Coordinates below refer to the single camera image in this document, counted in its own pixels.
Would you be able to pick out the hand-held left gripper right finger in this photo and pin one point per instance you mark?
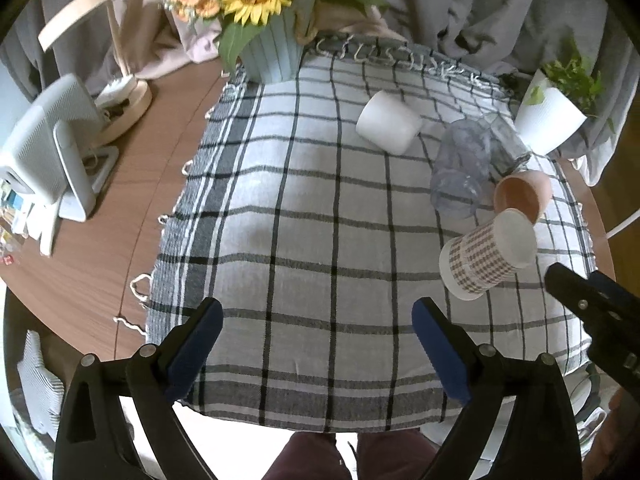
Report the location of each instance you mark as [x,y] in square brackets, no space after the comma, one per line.
[445,355]

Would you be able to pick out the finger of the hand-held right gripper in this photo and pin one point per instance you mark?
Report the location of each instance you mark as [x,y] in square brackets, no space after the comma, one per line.
[590,305]

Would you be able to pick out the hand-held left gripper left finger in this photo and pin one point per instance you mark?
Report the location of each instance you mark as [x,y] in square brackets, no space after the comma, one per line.
[192,350]

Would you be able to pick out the checkered paper cup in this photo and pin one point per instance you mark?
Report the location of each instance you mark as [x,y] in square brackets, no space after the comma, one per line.
[487,256]

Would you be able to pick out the orange cup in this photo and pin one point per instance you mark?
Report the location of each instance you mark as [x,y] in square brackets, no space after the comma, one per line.
[520,191]

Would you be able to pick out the clear glass cup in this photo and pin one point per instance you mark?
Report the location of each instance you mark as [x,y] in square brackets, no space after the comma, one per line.
[507,145]

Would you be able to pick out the clear plastic cup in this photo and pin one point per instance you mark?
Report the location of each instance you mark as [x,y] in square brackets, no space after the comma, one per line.
[461,170]

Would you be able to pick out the white ceramic cup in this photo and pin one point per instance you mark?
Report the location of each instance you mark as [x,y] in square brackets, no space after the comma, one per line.
[390,122]

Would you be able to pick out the person's maroon trousers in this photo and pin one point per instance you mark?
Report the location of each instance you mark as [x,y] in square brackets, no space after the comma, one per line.
[350,455]

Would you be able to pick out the checkered tablecloth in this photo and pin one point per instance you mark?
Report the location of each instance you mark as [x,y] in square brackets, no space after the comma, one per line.
[350,240]

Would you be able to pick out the grey star-shaped cushion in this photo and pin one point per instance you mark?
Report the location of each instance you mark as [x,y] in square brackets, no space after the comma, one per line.
[40,390]

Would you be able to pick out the white plant pot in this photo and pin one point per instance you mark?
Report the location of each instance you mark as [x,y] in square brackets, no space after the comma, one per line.
[546,116]

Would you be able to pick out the green potted plant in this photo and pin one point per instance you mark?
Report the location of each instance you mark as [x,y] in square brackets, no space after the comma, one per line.
[575,77]

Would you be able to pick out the white desk fan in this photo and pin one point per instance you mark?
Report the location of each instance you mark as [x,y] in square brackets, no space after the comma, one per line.
[47,145]

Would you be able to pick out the grey curtain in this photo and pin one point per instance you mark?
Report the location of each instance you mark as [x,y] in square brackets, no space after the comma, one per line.
[500,15]

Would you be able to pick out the wooden desk lamp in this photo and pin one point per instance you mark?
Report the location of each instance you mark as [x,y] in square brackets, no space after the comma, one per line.
[112,55]

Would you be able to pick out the light blue ribbed vase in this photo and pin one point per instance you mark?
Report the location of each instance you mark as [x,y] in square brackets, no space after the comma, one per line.
[274,45]

